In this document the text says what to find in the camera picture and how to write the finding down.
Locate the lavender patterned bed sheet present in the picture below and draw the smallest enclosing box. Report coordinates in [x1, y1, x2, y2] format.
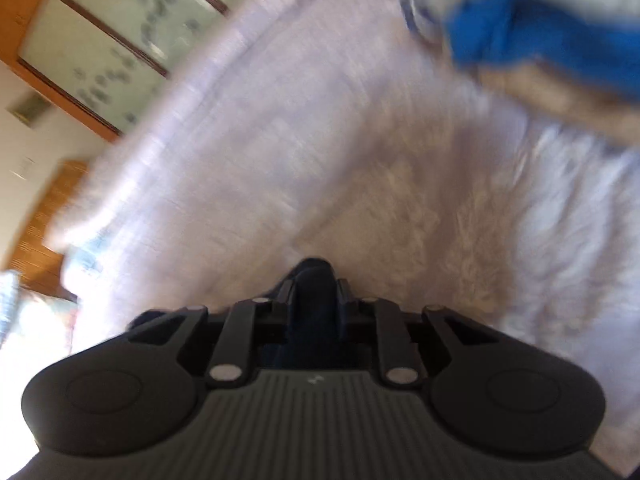
[72, 0, 639, 474]

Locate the wooden headboard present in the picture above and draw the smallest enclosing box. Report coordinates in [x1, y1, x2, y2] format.
[4, 159, 88, 301]

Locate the small blue floral pillow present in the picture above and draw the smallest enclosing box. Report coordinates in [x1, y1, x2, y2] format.
[1, 247, 104, 361]

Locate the tan folded garment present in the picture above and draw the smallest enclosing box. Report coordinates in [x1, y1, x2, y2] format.
[475, 63, 639, 148]

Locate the rolled lavender quilt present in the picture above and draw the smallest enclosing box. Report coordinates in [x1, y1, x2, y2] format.
[43, 0, 311, 254]

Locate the blue garment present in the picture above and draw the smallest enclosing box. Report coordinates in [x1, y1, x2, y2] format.
[445, 0, 639, 101]

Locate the wooden wardrobe with frosted doors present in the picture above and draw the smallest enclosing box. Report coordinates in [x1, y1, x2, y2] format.
[1, 0, 240, 141]

